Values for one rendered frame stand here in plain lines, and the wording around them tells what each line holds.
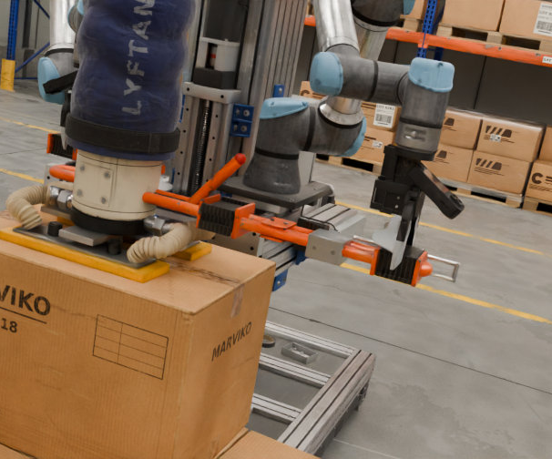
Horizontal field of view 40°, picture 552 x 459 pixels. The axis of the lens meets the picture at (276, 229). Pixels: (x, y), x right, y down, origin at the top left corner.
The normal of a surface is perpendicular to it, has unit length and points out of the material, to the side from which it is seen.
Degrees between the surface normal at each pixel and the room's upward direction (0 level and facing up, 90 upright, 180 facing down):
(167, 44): 69
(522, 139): 90
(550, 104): 90
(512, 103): 90
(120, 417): 90
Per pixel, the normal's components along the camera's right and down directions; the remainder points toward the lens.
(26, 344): -0.36, 0.18
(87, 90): -0.58, 0.16
